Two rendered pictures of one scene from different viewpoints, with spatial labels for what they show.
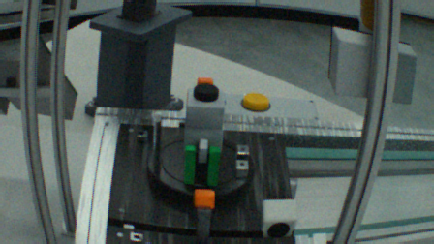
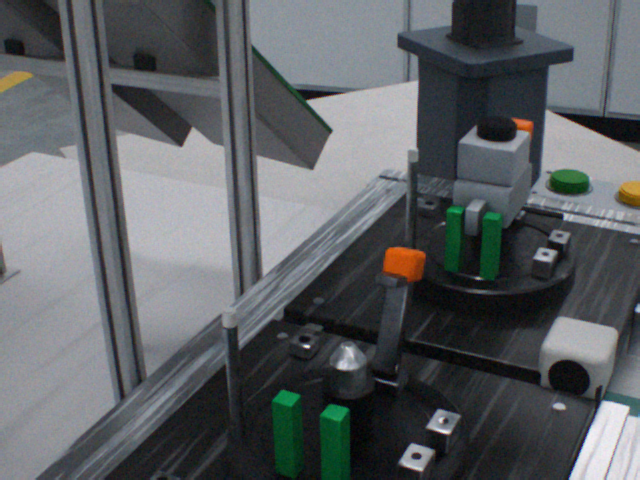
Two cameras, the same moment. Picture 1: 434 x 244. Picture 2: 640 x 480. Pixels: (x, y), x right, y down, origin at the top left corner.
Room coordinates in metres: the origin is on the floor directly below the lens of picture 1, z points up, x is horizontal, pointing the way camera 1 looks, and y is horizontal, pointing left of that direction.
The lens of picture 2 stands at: (0.13, -0.21, 1.33)
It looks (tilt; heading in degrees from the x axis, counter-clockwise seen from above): 27 degrees down; 31
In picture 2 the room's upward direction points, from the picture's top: 1 degrees counter-clockwise
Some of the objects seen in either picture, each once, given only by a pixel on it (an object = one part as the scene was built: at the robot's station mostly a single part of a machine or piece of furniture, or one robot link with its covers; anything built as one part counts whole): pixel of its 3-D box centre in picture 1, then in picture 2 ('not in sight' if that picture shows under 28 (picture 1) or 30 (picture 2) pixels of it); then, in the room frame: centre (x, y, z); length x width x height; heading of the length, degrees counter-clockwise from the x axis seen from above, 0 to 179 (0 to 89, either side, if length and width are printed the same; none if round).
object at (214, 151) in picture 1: (213, 167); (490, 246); (0.71, 0.00, 1.01); 0.01 x 0.01 x 0.05; 3
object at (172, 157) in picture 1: (200, 169); (488, 259); (0.75, 0.02, 0.98); 0.14 x 0.14 x 0.02
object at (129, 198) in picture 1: (199, 181); (487, 280); (0.75, 0.02, 0.96); 0.24 x 0.24 x 0.02; 3
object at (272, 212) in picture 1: (277, 220); (576, 361); (0.66, -0.09, 0.97); 0.05 x 0.05 x 0.04; 3
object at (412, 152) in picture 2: (157, 143); (411, 200); (0.72, 0.07, 1.03); 0.01 x 0.01 x 0.08; 3
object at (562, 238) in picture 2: (242, 153); (558, 244); (0.77, -0.04, 1.00); 0.02 x 0.01 x 0.02; 3
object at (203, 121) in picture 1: (204, 118); (490, 170); (0.74, 0.01, 1.06); 0.08 x 0.04 x 0.07; 3
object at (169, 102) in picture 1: (133, 61); (480, 123); (1.10, 0.16, 0.96); 0.15 x 0.15 x 0.20; 58
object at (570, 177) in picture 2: not in sight; (569, 185); (0.97, 0.01, 0.96); 0.04 x 0.04 x 0.02
